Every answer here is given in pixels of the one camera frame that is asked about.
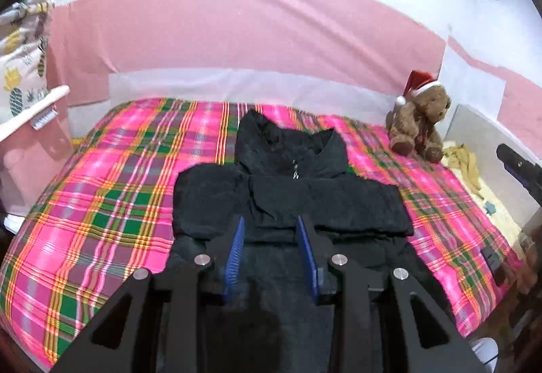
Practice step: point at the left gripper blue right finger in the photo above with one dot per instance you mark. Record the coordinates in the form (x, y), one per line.
(311, 255)

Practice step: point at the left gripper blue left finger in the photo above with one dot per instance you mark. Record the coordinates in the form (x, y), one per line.
(233, 257)

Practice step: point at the black hooded jacket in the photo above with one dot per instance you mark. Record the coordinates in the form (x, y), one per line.
(277, 176)

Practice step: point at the yellow cloth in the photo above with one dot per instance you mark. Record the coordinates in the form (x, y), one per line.
(461, 158)

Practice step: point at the brown teddy bear santa hat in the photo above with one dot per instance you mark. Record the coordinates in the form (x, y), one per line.
(411, 123)

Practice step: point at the pink plaid bed sheet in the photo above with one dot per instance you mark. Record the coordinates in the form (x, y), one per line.
(110, 210)

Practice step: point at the pineapple print fabric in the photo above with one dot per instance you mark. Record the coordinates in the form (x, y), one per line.
(24, 43)

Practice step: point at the pink wall cloth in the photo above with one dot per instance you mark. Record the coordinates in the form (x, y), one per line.
(346, 57)

